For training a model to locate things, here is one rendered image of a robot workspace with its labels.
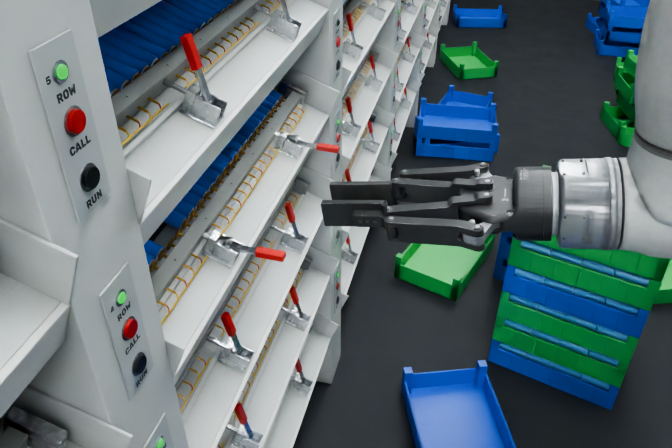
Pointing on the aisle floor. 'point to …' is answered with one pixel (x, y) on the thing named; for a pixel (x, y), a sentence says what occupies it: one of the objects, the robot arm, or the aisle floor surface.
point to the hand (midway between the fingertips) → (356, 203)
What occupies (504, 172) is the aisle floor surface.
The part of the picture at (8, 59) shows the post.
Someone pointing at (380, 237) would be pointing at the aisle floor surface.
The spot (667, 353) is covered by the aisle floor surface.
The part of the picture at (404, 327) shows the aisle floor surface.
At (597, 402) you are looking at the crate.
